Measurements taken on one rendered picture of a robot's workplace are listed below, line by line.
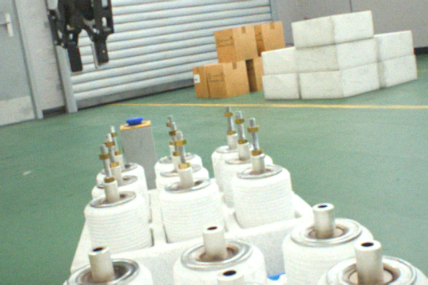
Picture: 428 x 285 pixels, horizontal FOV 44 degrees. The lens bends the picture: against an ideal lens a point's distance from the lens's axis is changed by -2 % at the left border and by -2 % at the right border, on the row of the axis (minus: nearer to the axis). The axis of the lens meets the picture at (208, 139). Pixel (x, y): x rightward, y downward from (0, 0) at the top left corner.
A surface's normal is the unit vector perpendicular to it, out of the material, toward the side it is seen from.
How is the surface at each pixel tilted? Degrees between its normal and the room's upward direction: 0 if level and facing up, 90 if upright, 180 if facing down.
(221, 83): 90
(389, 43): 90
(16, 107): 90
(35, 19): 90
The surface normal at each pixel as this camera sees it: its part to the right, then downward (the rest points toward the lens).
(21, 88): 0.54, 0.06
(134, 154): 0.13, 0.14
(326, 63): -0.82, 0.22
